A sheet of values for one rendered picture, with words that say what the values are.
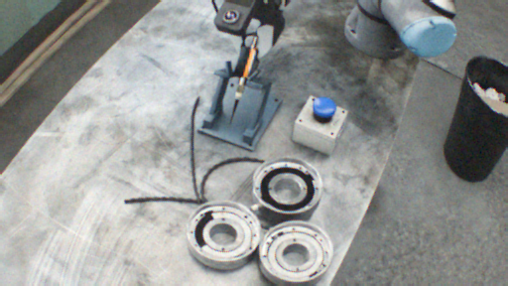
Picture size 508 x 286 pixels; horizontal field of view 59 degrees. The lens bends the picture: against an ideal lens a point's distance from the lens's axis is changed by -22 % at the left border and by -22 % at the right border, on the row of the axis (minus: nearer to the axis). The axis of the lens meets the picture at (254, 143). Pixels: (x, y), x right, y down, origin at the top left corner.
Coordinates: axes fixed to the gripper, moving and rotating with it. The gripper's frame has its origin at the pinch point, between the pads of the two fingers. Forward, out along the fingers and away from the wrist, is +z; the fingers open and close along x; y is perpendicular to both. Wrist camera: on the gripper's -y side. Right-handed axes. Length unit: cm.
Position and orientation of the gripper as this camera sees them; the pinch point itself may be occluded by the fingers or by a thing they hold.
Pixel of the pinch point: (250, 55)
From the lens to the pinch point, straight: 90.0
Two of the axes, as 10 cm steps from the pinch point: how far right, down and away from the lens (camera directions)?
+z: -0.7, 6.5, 7.6
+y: 3.9, -6.8, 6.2
